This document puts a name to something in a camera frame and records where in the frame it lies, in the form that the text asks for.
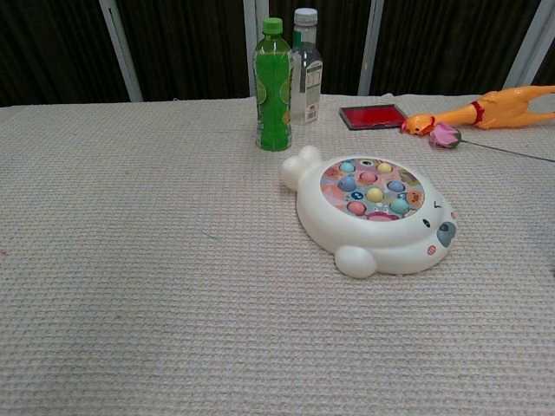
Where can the white whack-a-mole toy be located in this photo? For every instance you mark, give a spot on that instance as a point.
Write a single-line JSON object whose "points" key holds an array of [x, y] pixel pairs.
{"points": [[377, 242]]}

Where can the green drink bottle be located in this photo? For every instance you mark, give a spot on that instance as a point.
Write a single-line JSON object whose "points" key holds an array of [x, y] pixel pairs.
{"points": [[273, 99]]}

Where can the clear water bottle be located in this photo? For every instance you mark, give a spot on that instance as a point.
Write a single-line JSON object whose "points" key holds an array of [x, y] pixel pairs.
{"points": [[308, 86]]}

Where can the red ink pad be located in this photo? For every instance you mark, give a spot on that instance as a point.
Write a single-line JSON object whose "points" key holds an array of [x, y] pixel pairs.
{"points": [[373, 115]]}

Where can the beige woven tablecloth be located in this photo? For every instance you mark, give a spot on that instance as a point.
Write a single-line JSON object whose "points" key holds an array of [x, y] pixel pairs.
{"points": [[152, 281]]}

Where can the pink artificial rose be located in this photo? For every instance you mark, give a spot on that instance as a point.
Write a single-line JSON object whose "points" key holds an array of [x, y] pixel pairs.
{"points": [[444, 135]]}

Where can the orange rubber chicken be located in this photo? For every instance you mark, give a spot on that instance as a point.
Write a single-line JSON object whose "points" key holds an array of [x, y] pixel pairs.
{"points": [[498, 110]]}

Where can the silver aluminium frame post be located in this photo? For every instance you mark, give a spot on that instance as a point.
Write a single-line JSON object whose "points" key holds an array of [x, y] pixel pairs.
{"points": [[529, 43], [121, 52], [250, 43], [370, 43]]}

